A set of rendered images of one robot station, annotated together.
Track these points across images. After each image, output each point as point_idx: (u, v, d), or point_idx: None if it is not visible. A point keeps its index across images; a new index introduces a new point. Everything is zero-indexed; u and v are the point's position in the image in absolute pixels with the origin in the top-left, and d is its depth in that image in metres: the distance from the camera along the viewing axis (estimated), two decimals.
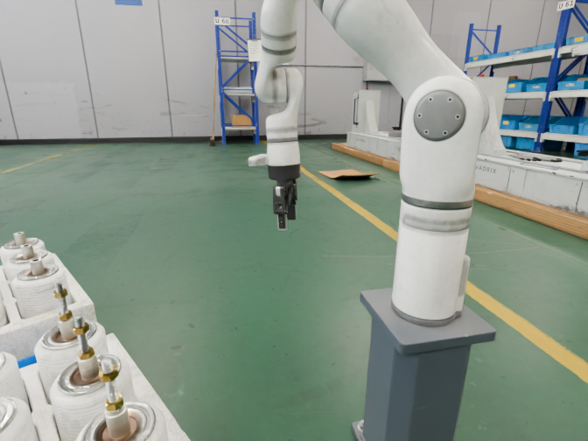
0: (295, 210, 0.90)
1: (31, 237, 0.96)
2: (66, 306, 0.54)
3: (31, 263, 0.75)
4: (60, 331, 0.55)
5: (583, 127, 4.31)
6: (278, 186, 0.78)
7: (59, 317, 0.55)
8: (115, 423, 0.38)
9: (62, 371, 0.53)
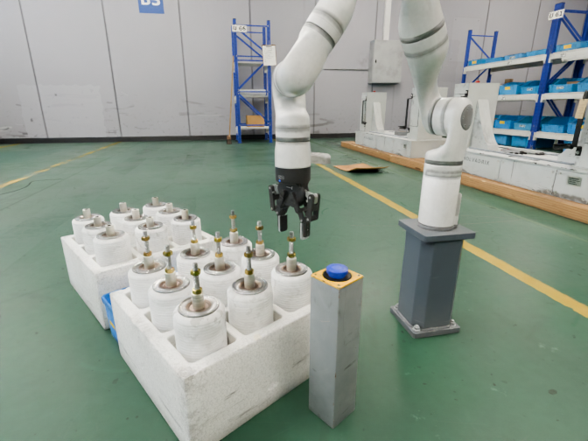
0: (301, 229, 0.75)
1: (159, 201, 1.39)
2: (234, 224, 0.97)
3: (182, 211, 1.18)
4: (231, 238, 0.97)
5: (571, 126, 4.74)
6: (277, 185, 0.79)
7: (230, 230, 0.97)
8: (292, 262, 0.80)
9: (235, 259, 0.95)
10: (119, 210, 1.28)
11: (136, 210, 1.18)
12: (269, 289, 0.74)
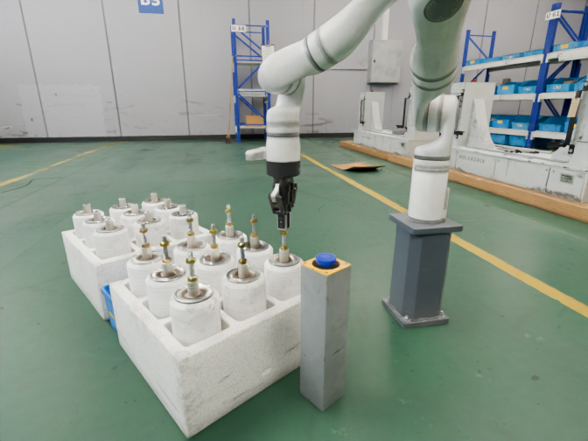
0: (290, 218, 0.83)
1: (157, 198, 1.42)
2: (230, 218, 1.00)
3: (180, 206, 1.21)
4: (227, 232, 1.00)
5: (568, 125, 4.77)
6: (274, 191, 0.75)
7: (226, 224, 1.00)
8: (285, 254, 0.83)
9: (231, 251, 0.98)
10: (118, 205, 1.31)
11: (136, 206, 1.21)
12: (262, 278, 0.77)
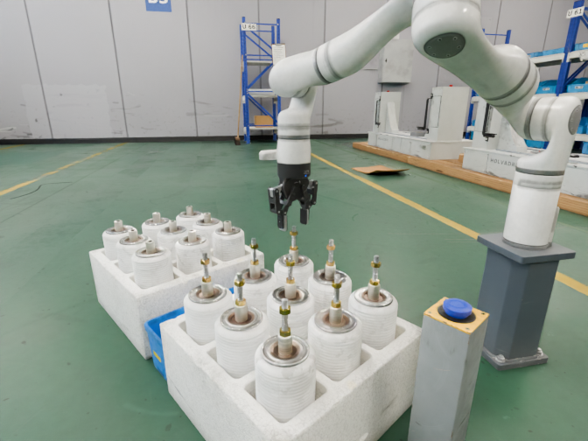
0: (308, 214, 0.85)
1: (193, 211, 1.27)
2: (293, 241, 0.86)
3: (226, 223, 1.06)
4: None
5: None
6: (276, 186, 0.77)
7: (297, 248, 0.85)
8: (375, 290, 0.69)
9: (298, 281, 0.83)
10: (151, 220, 1.17)
11: (174, 222, 1.06)
12: (360, 325, 0.62)
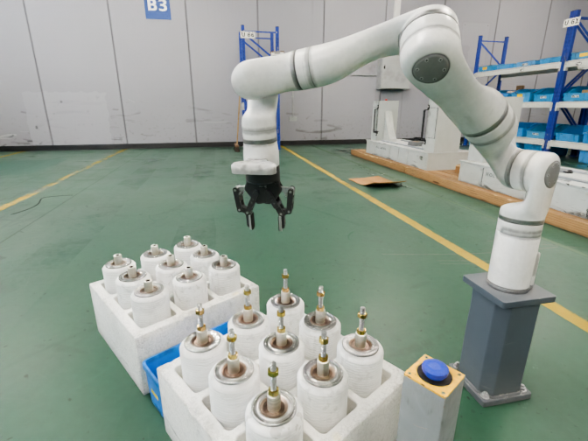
0: (252, 217, 0.83)
1: (191, 240, 1.30)
2: (283, 283, 0.89)
3: (221, 258, 1.09)
4: (282, 298, 0.89)
5: (587, 136, 4.65)
6: (286, 187, 0.77)
7: (287, 288, 0.90)
8: (362, 339, 0.72)
9: (287, 322, 0.87)
10: (150, 252, 1.20)
11: (171, 256, 1.10)
12: (346, 377, 0.65)
